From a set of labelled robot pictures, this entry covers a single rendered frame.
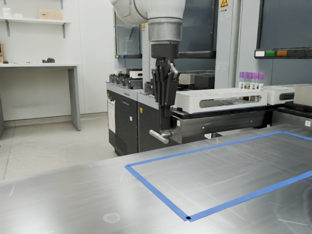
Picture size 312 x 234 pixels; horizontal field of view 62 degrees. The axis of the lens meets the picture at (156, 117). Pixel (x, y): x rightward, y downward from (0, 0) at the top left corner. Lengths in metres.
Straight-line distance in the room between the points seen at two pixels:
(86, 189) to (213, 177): 0.15
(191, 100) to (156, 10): 0.25
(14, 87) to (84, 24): 1.36
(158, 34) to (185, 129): 0.25
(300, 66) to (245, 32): 0.28
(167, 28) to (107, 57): 3.63
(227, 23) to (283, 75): 0.31
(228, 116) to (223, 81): 0.41
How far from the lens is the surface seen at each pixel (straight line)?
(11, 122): 4.24
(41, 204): 0.30
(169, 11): 0.68
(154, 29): 0.68
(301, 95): 0.90
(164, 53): 0.67
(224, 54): 1.17
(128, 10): 0.79
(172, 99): 0.69
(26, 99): 4.17
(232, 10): 1.16
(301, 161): 0.43
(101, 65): 4.26
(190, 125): 0.70
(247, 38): 1.07
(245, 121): 0.82
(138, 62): 2.61
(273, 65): 1.09
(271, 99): 0.92
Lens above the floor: 0.96
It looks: 13 degrees down
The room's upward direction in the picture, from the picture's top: straight up
